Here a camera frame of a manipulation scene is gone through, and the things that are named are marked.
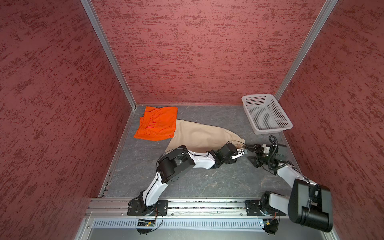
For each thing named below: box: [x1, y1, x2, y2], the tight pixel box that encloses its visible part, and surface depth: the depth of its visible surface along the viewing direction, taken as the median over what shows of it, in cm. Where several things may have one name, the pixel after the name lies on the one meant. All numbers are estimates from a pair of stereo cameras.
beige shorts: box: [165, 119, 246, 154], surface depth 103 cm
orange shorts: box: [134, 106, 178, 141], surface depth 108 cm
